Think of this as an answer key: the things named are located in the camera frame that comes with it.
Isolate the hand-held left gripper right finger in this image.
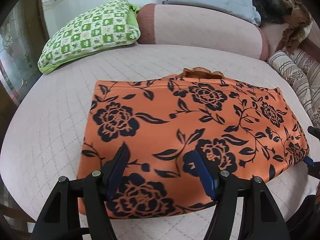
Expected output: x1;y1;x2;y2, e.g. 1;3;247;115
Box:
192;146;292;240

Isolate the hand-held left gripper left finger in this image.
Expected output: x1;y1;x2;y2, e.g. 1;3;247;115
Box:
30;142;130;240

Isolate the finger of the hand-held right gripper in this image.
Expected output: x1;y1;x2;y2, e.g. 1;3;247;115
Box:
304;156;320;180
307;126;320;141

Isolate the orange floral blouse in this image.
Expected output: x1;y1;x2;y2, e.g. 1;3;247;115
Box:
76;66;310;218

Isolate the striped floral blanket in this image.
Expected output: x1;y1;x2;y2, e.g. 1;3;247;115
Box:
267;47;320;128

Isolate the pink quilted bed cover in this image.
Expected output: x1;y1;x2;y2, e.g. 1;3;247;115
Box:
0;42;320;240

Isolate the pink padded headboard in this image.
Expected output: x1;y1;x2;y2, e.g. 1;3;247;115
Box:
260;21;320;63

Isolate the brown ruffled cloth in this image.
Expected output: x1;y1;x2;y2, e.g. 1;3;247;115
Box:
281;0;314;54

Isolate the dark furry garment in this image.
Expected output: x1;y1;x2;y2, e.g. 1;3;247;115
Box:
251;0;290;25

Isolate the green checked pillow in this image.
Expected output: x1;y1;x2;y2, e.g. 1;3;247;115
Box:
37;0;142;75

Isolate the pink bolster cushion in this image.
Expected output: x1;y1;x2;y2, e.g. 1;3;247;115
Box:
136;3;270;62

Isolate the patterned glass door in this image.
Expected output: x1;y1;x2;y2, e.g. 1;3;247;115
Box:
0;0;50;105

